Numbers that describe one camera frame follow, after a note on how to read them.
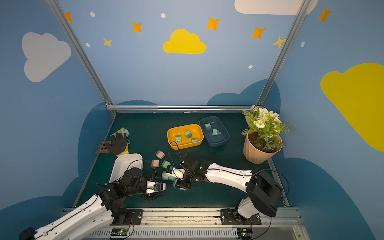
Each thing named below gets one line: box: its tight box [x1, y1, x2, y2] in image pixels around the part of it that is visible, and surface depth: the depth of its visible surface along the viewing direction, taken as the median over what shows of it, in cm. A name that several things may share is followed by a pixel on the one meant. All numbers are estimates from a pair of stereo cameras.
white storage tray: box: [108, 153, 144, 183], surface depth 92 cm
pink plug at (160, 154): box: [155, 150, 166, 160], surface depth 98 cm
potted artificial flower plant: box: [241, 105, 292, 164], surface depth 81 cm
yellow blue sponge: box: [110, 127, 129, 138], surface depth 110 cm
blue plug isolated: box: [212, 129, 222, 137], surface depth 110 cm
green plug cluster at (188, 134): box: [184, 130, 192, 139], surface depth 109 cm
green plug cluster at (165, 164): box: [161, 160, 171, 169], surface depth 94 cm
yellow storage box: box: [167, 123, 205, 150], surface depth 109 cm
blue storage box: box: [199, 116, 230, 148], surface depth 110 cm
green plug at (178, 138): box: [175, 135, 182, 143], surface depth 106 cm
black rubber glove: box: [107, 132, 128, 156], surface depth 101 cm
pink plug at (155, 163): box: [151, 160, 160, 168], surface depth 95 cm
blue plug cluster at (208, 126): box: [205, 123, 212, 131], surface depth 113 cm
